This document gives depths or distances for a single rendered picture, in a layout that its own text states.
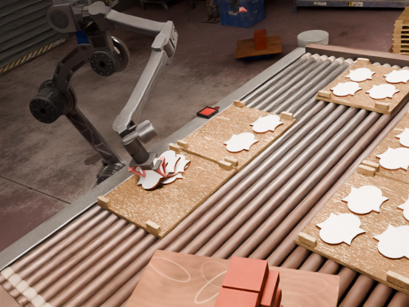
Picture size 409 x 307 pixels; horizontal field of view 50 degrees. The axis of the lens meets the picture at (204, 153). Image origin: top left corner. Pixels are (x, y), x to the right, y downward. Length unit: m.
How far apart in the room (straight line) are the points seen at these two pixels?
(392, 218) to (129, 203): 0.89
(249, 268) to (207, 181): 0.88
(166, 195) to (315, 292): 0.72
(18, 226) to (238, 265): 2.74
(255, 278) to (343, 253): 0.59
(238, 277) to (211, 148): 1.09
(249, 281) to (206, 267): 0.42
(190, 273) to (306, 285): 0.30
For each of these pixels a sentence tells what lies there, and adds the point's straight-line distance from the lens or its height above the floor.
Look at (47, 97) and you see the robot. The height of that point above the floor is 0.96.
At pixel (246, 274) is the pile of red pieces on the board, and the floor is 1.32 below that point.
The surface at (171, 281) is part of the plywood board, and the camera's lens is 1.20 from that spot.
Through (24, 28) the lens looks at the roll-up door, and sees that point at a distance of 6.82.
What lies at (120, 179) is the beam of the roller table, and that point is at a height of 0.92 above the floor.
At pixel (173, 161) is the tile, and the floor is 0.99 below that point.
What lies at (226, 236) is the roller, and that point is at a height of 0.91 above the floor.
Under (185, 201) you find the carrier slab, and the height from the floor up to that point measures 0.94.
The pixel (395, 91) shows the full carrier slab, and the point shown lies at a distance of 2.14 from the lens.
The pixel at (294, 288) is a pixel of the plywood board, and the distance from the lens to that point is 1.14.
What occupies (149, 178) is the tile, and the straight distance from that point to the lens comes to 1.70.
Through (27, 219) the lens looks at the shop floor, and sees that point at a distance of 3.47.
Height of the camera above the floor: 1.93
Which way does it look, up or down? 33 degrees down
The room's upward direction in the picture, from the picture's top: 11 degrees counter-clockwise
